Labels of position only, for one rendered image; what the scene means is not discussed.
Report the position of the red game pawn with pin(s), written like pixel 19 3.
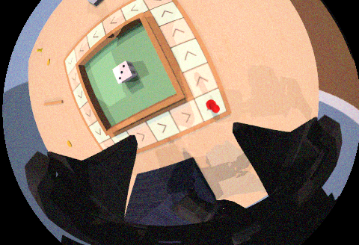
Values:
pixel 212 106

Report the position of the grey die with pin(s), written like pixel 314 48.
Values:
pixel 124 72

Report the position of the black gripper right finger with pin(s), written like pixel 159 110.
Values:
pixel 271 152

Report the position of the orange board frame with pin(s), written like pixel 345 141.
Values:
pixel 175 68

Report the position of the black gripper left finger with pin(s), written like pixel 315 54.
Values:
pixel 105 176

